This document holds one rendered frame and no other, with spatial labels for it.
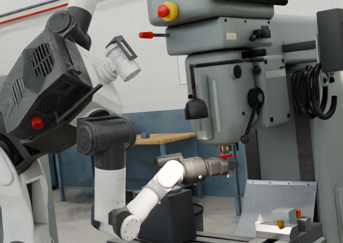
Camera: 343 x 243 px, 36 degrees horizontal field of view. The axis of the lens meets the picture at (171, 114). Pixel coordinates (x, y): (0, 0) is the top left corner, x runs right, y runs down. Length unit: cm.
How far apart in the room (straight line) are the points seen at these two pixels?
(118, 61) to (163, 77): 588
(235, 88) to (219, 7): 27
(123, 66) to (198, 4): 30
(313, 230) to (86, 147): 82
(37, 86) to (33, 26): 808
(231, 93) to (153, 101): 591
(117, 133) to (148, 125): 626
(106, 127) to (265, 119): 64
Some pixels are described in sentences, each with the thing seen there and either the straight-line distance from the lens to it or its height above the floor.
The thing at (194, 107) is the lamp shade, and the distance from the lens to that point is 161.
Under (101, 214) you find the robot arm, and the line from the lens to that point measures 158.
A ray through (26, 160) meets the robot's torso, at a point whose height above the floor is 134.
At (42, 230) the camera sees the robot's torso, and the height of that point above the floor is 110.
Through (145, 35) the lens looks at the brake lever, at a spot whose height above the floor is 170.
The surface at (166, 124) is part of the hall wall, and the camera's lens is 754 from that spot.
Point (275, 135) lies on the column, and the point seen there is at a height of 128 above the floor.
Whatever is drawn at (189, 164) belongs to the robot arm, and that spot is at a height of 126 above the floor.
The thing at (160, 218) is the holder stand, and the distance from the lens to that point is 205.
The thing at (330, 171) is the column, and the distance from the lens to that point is 219.
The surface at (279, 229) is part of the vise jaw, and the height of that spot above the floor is 104.
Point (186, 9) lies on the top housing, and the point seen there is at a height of 176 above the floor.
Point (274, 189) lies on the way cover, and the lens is 223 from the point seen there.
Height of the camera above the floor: 153
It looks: 3 degrees down
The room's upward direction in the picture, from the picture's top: 6 degrees counter-clockwise
